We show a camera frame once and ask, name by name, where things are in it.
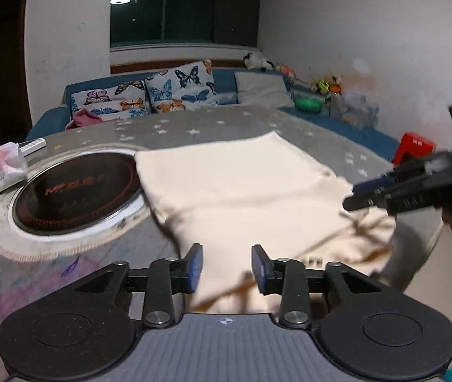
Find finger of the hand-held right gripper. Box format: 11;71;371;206
343;169;452;214
352;151;452;196

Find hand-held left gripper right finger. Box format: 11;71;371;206
251;244;394;330

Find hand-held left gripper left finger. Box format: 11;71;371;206
66;244;205;330

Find cream cloth garment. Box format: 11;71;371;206
134;131;398;316

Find red stool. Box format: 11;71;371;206
393;131;437;166

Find clear plastic bag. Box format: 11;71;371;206
328;91;380;129

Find green round toy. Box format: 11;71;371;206
294;97;324;114

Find yellow and orange toys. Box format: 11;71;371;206
311;75;344;95

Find round black induction cooktop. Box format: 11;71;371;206
11;152;147;240

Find plain grey cushion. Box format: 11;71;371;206
234;70;292;109

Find grey star-print tablecloth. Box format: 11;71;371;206
0;103;446;382

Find black and white plush toy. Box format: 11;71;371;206
243;52;275;71

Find square butterfly print cushion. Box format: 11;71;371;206
145;60;219;114

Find pink cloth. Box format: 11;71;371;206
66;108;106;130

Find wide butterfly print cushion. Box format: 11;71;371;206
70;80;149;119

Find white remote control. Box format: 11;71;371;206
19;138;47;156

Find blue sofa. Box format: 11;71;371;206
26;67;400;162

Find dark window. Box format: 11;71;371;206
109;0;261;51

